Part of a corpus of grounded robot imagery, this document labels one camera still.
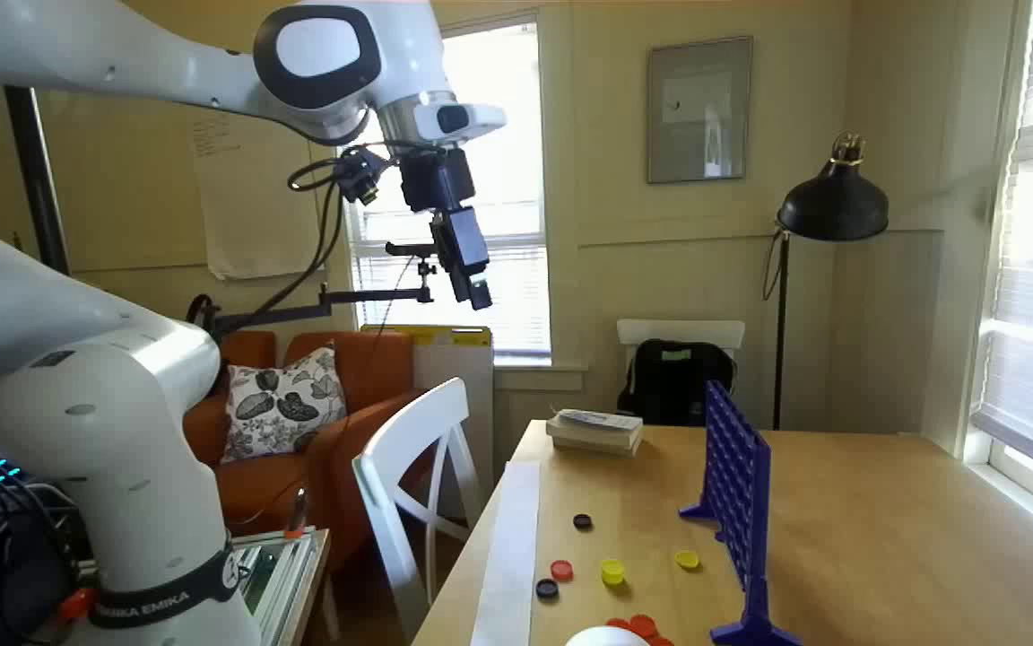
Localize white wooden chair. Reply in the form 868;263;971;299
349;374;483;646

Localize white cup with coloured dots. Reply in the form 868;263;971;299
564;620;654;646

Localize orange armchair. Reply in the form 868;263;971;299
182;328;421;567

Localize black backpack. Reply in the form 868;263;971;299
614;337;738;430

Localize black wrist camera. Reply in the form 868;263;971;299
334;145;393;209

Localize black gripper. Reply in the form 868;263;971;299
428;202;500;312

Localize black vertical pole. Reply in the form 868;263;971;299
0;81;73;275

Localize white patterned pillow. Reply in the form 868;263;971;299
218;345;350;467

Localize black floor lamp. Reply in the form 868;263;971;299
768;133;893;434

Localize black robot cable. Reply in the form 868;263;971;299
194;153;359;334

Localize white flat box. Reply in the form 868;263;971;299
543;404;649;461

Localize blue connect four grid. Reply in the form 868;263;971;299
678;376;805;646

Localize grey framed wall picture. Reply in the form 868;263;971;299
642;31;758;185

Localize black camera boom stand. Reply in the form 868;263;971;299
186;239;446;342

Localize side table with books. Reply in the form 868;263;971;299
227;523;337;646

